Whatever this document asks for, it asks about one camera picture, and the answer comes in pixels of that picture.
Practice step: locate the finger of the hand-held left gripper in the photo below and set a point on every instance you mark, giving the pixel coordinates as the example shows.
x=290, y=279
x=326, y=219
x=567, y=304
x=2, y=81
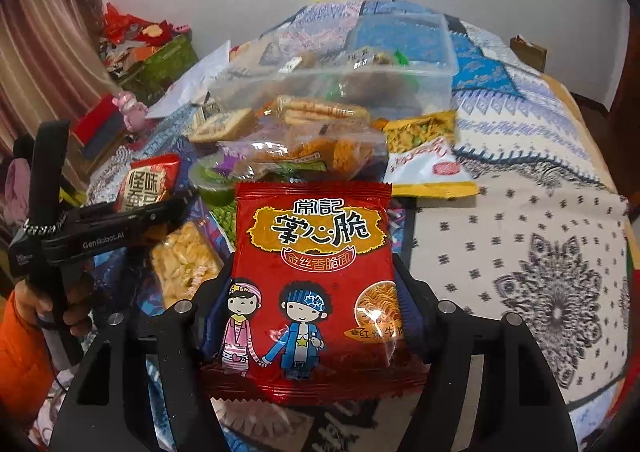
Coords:
x=172, y=209

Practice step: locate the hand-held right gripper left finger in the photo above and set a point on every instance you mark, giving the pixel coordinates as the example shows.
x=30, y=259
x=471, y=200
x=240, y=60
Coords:
x=212, y=332

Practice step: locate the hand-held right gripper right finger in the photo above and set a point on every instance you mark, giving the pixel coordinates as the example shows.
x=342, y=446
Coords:
x=412, y=327

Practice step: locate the small red snack packet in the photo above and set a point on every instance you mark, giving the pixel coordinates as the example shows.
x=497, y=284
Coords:
x=147, y=182

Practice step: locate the purple green snack packet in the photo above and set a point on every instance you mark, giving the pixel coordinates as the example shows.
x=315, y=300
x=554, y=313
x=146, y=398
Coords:
x=240, y=155

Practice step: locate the red noodle snack packet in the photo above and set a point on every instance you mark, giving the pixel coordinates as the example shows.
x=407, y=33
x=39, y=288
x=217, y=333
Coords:
x=310, y=282

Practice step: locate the white yellow snack packet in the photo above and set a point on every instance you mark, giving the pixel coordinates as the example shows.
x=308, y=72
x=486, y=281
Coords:
x=430, y=172

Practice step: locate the clear bag of orange snacks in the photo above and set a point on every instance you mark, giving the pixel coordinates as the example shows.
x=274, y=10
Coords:
x=320, y=150

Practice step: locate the clear plastic container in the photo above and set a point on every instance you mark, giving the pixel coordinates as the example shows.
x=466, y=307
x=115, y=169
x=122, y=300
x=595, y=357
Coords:
x=350, y=52

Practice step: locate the person's left hand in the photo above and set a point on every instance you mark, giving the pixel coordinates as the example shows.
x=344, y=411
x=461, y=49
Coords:
x=25, y=299

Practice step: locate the green jelly cup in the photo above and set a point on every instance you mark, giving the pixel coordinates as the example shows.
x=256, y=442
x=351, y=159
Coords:
x=215, y=182

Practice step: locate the clear packet of yellow crackers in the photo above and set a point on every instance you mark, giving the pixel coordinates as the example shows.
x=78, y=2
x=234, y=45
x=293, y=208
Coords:
x=182, y=262

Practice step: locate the green peas packet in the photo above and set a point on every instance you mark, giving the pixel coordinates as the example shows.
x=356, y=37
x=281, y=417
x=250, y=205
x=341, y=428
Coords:
x=225, y=224

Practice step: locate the pile of clothes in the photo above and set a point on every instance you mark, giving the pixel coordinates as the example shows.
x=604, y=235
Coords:
x=15, y=187

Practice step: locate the brown biscuit packet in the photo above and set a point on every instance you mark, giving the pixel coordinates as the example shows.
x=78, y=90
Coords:
x=222, y=125

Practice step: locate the pink plush toy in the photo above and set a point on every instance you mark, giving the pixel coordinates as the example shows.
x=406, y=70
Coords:
x=131, y=112

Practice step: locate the red box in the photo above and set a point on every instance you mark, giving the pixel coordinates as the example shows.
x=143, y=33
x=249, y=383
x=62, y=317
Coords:
x=97, y=125

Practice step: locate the white pillow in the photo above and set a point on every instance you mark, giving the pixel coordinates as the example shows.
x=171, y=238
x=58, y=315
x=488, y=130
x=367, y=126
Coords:
x=192, y=82

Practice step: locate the green storage box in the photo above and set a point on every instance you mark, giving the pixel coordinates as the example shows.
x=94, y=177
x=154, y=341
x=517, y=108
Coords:
x=165, y=65

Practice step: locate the clear packet of biscuits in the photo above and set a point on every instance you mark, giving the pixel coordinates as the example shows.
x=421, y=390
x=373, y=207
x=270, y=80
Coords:
x=320, y=110

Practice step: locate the pile of red cloth items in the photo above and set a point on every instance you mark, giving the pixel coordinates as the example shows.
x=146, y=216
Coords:
x=130, y=32

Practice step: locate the yellow green pea snack packet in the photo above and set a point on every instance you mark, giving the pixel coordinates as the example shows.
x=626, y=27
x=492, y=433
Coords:
x=420, y=130

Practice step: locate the striped pink curtain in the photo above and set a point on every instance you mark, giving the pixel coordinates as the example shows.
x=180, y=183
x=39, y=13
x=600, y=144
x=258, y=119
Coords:
x=45, y=42

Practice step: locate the dark brown snack packet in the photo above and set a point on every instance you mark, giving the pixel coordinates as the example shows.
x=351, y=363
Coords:
x=370, y=82

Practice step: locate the tan blanket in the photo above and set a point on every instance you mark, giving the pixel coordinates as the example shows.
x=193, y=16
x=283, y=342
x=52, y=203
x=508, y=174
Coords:
x=565, y=102

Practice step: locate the brown paper bag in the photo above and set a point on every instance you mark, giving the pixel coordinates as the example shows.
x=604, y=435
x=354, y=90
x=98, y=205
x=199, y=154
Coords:
x=529, y=52

